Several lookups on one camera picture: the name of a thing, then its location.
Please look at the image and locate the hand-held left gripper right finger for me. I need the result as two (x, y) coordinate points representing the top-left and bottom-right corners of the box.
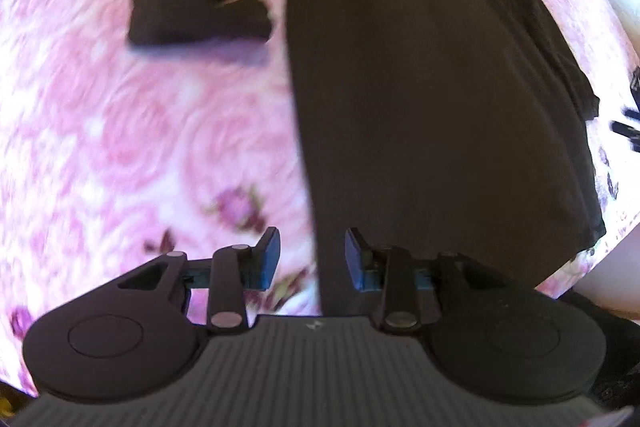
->
(344, 228), (532, 334)

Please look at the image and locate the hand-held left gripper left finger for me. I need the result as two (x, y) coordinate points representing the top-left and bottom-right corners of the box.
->
(116, 227), (281, 334)

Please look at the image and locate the pink rose-patterned blanket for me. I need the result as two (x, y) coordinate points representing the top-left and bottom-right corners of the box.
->
(0, 0), (640, 400)

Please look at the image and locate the black long-sleeved shirt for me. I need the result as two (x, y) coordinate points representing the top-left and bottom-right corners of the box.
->
(127, 0), (608, 318)

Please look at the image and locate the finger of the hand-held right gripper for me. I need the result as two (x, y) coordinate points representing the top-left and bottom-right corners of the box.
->
(610, 106), (640, 154)

